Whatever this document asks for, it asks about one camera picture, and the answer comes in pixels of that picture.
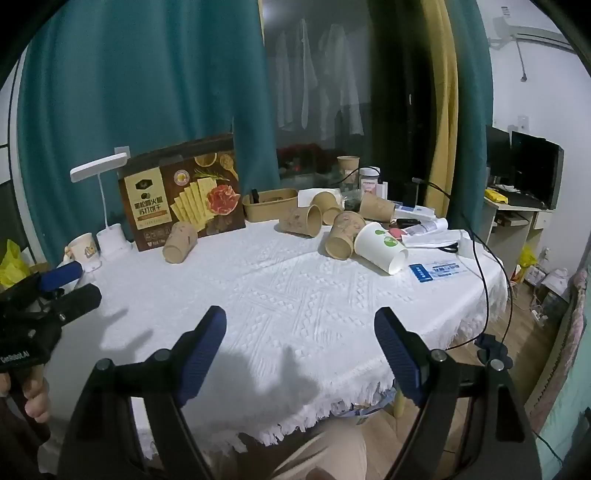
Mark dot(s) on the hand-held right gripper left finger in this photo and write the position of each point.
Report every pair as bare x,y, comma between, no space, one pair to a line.
203,357

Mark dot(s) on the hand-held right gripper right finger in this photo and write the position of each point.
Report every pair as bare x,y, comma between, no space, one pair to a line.
399,360

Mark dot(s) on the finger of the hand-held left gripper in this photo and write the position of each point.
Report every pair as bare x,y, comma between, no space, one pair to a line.
62,273
78,300

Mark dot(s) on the brown paper cup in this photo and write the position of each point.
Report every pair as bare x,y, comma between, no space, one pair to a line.
376,207
324,199
180,242
344,230
348,170
298,219

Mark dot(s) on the white paper cup green print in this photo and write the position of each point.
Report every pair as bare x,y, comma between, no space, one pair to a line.
374,244

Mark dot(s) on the person's left hand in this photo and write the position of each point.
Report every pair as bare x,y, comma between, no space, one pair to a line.
37,399

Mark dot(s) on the white printed mug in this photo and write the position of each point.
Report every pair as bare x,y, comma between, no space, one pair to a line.
85,253

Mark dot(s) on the yellow plastic bag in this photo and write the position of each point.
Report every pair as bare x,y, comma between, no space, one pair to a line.
11,270

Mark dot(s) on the white desk lamp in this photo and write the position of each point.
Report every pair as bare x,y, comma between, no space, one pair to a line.
111,239

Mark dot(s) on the white embossed tablecloth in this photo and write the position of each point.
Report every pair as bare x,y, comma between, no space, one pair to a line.
277,300

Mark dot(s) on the blue and white card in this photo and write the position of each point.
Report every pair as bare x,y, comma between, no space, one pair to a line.
436,271

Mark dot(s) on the brown cracker box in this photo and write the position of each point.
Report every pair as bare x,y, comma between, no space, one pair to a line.
152,203

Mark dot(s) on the person's leg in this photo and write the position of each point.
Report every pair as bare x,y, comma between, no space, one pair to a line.
323,452

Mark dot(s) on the white papers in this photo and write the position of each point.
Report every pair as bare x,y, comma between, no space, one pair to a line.
436,239

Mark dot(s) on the white power strip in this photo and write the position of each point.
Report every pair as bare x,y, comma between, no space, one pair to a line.
538,314

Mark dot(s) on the blue and white box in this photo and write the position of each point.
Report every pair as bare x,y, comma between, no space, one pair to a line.
415,212

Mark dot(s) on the yellow and red bag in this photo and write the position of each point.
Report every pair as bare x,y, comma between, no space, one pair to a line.
526,263

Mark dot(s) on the brown paper bowl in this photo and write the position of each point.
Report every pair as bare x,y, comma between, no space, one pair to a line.
272,210

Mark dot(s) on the pink patterned blanket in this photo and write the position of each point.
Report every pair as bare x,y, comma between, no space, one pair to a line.
570,350

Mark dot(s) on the white computer desk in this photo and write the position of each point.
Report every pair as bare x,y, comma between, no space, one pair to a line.
512,230

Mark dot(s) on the jar with white lid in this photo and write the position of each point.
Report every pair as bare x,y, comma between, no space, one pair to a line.
369,182

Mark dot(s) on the yellow packet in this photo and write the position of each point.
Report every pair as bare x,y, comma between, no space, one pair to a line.
496,196

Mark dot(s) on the wide teal curtain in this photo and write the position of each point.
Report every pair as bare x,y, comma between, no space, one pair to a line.
138,69

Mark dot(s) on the red patterned cloth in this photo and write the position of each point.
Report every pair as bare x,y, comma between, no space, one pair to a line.
304,157

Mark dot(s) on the small black monitor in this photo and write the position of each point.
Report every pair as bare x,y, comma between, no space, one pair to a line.
497,152

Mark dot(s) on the large black monitor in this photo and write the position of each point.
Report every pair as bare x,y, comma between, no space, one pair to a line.
535,166

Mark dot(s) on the yellow curtain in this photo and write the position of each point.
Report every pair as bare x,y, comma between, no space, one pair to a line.
438,92

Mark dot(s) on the narrow teal curtain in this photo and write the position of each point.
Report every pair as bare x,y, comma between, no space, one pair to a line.
475,92

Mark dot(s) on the white hanging garment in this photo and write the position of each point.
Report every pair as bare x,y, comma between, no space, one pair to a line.
307,69
344,78

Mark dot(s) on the white air conditioner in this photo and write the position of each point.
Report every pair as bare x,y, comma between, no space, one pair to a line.
526,27

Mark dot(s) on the white wall outlet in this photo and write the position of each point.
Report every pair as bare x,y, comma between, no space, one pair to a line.
522,121

